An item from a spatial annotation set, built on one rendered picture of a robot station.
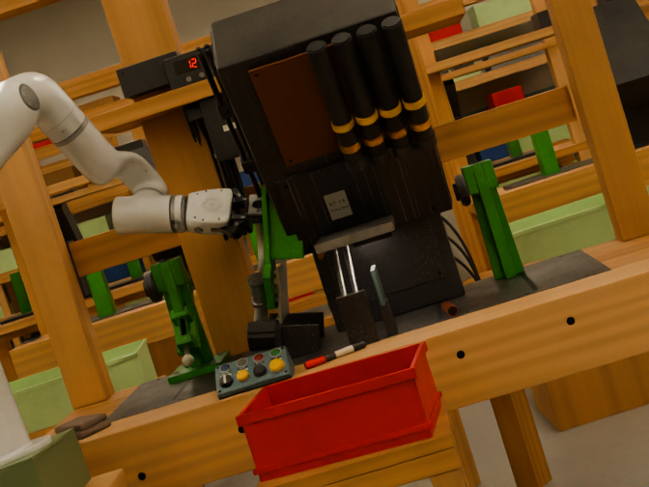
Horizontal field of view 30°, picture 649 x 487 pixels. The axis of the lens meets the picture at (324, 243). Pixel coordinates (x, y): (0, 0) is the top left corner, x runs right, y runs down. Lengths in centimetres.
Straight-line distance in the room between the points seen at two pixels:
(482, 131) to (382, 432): 117
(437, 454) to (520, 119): 121
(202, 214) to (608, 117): 99
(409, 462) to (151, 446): 62
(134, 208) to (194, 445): 58
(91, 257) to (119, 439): 78
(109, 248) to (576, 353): 127
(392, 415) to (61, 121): 99
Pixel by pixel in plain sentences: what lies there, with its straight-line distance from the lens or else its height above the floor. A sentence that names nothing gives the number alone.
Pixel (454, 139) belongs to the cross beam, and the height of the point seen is 123.
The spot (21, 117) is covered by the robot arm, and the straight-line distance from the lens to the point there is 237.
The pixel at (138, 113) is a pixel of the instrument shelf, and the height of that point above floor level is 151.
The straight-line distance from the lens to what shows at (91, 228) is 971.
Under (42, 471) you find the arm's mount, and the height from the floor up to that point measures 94.
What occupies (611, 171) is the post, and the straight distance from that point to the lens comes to 295.
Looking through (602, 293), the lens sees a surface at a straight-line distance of 235.
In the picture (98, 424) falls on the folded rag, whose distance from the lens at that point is 251.
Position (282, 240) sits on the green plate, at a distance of 256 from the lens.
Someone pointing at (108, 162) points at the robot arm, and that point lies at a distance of 262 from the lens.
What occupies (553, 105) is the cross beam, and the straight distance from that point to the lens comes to 302.
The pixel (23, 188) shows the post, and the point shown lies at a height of 144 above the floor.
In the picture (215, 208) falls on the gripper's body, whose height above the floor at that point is 125.
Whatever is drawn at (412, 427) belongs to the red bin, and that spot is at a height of 82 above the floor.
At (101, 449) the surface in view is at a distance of 245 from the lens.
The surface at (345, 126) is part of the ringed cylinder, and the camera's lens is 234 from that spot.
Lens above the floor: 129
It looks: 4 degrees down
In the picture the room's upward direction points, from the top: 18 degrees counter-clockwise
